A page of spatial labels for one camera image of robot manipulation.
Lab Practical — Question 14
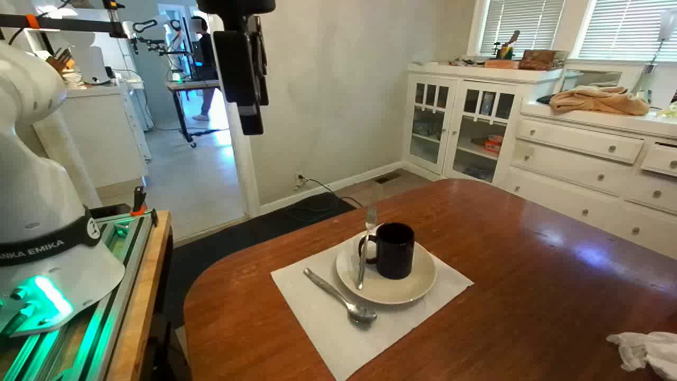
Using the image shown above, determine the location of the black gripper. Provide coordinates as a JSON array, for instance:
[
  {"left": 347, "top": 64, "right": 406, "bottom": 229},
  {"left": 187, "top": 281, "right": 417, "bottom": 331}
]
[{"left": 197, "top": 0, "right": 275, "bottom": 136}]

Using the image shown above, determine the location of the silver fork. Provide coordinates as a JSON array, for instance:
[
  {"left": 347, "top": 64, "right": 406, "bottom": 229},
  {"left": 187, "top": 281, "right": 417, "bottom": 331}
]
[{"left": 355, "top": 206, "right": 379, "bottom": 290}]

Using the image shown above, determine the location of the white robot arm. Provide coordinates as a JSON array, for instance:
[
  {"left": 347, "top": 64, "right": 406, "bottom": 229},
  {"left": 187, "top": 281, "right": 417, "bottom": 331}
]
[{"left": 0, "top": 0, "right": 275, "bottom": 336}]

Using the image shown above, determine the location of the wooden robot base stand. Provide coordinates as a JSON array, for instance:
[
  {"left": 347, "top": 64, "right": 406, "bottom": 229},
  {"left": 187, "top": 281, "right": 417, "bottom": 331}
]
[{"left": 0, "top": 211, "right": 169, "bottom": 381}]

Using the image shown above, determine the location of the silver spoon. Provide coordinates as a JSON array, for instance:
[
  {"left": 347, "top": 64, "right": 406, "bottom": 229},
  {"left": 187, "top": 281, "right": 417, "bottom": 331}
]
[{"left": 306, "top": 268, "right": 376, "bottom": 327}]

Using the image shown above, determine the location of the white glass-door cabinet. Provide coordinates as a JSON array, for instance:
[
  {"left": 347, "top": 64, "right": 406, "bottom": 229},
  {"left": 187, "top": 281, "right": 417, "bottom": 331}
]
[{"left": 405, "top": 62, "right": 562, "bottom": 187}]

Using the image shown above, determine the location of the black mug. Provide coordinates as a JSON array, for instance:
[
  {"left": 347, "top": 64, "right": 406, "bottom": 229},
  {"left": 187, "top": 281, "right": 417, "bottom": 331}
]
[{"left": 366, "top": 223, "right": 414, "bottom": 280}]

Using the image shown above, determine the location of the cream round plate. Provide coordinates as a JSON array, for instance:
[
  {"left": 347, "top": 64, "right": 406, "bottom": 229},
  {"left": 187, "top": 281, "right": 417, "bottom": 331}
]
[{"left": 335, "top": 238, "right": 439, "bottom": 306}]

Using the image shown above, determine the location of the wooden box on cabinet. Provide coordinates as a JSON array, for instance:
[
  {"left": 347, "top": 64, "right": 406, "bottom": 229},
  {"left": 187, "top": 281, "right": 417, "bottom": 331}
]
[{"left": 519, "top": 48, "right": 569, "bottom": 69}]

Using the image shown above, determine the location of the white paper placemat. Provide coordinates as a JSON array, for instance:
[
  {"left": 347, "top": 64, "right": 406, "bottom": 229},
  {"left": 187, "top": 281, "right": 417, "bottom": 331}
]
[{"left": 271, "top": 243, "right": 472, "bottom": 379}]

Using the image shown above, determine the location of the brown folded fabric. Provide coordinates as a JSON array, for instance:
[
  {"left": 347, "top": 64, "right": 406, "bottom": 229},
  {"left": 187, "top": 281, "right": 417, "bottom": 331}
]
[{"left": 549, "top": 86, "right": 649, "bottom": 116}]

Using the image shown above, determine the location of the white drawer dresser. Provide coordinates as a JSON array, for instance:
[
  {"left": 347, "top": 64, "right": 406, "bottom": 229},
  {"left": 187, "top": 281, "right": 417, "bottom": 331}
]
[{"left": 504, "top": 101, "right": 677, "bottom": 259}]

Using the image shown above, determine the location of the white crumpled cloth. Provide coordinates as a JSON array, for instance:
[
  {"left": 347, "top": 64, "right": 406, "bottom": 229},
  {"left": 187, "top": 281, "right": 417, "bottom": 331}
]
[{"left": 608, "top": 332, "right": 677, "bottom": 381}]

